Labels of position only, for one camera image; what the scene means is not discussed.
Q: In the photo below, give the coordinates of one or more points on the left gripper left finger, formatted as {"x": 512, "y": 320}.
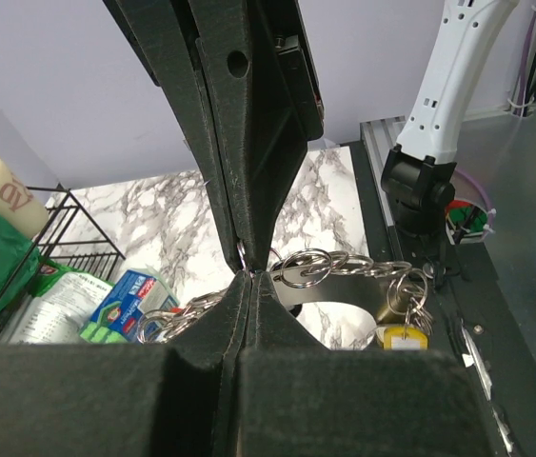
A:
{"x": 174, "y": 399}

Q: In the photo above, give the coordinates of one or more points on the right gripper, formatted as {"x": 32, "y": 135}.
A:
{"x": 241, "y": 82}

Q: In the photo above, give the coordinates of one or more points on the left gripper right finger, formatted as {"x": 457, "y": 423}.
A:
{"x": 292, "y": 396}

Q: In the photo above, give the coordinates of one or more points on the blue green sponge pack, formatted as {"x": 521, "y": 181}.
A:
{"x": 119, "y": 315}

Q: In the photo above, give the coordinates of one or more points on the yellow key tag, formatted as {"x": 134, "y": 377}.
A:
{"x": 401, "y": 338}

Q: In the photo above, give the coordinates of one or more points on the green white snack bag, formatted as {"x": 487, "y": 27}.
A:
{"x": 59, "y": 302}

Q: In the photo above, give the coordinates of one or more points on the cream lotion pump bottle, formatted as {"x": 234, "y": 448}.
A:
{"x": 18, "y": 204}

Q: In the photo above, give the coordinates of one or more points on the black wire rack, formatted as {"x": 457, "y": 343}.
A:
{"x": 71, "y": 237}

